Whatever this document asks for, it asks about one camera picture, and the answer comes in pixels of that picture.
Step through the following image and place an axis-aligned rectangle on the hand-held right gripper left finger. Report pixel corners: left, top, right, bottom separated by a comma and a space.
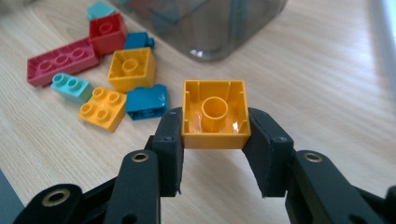
144, 106, 185, 198

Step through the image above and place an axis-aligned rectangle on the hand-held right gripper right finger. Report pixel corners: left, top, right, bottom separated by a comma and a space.
242, 106, 295, 199

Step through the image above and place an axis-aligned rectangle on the yellow square toy brick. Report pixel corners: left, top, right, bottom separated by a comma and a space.
181, 79, 252, 150
106, 47, 157, 93
78, 87, 128, 133

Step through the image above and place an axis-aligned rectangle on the blue toy brick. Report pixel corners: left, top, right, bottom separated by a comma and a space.
124, 31, 156, 50
125, 83, 169, 121

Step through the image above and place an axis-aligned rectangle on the light teal toy brick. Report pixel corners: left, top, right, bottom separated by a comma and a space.
49, 73, 94, 105
86, 0, 117, 21

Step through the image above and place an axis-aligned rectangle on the clear brown storage container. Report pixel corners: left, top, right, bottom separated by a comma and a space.
108, 0, 289, 63

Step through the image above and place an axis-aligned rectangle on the red square toy brick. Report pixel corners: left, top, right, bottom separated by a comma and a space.
88, 12, 128, 57

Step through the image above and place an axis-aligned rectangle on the long red toy brick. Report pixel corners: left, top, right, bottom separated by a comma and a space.
26, 36, 101, 88

